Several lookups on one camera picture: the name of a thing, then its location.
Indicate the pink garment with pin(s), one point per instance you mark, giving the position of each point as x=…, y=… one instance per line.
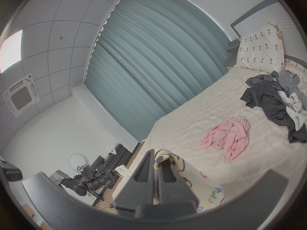
x=230, y=135

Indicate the white printed pyjama top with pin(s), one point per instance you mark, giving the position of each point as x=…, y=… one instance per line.
x=176, y=163

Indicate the blue-green curtain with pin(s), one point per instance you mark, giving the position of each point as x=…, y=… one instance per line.
x=148, y=56

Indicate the pile of clothes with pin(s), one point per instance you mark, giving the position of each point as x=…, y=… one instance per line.
x=271, y=102

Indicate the ceiling light panel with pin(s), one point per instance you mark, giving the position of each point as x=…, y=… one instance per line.
x=10, y=53

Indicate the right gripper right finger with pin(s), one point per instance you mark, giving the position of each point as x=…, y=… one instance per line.
x=172, y=190

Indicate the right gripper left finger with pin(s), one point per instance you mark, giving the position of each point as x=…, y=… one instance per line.
x=141, y=186

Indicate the bed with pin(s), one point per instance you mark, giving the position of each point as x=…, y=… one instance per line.
x=196, y=104

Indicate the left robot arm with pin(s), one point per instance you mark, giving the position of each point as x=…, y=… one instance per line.
x=100, y=180

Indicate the ceiling air conditioner vent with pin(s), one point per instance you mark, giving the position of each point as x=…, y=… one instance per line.
x=21, y=97

